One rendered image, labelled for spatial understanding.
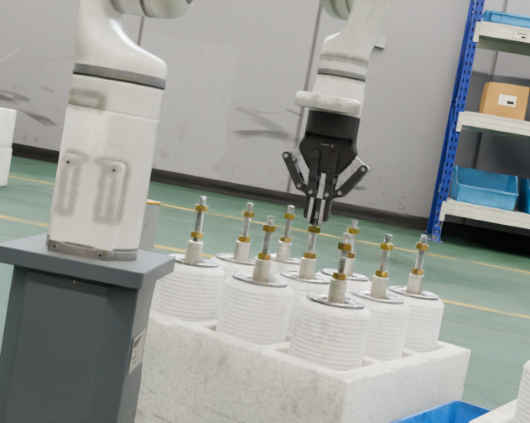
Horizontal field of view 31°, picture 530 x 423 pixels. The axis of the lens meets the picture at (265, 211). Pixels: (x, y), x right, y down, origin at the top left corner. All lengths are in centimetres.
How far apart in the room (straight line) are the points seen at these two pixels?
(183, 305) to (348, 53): 42
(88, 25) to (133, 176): 15
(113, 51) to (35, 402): 34
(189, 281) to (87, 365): 40
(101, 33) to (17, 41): 604
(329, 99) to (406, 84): 516
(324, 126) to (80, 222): 50
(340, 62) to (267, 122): 515
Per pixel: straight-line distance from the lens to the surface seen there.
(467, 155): 644
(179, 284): 129
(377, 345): 128
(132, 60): 91
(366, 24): 133
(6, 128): 452
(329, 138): 134
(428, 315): 138
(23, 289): 93
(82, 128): 92
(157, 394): 129
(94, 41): 92
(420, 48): 646
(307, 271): 136
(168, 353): 127
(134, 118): 91
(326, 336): 117
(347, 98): 128
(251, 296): 123
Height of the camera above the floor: 44
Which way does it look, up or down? 5 degrees down
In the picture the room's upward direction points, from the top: 10 degrees clockwise
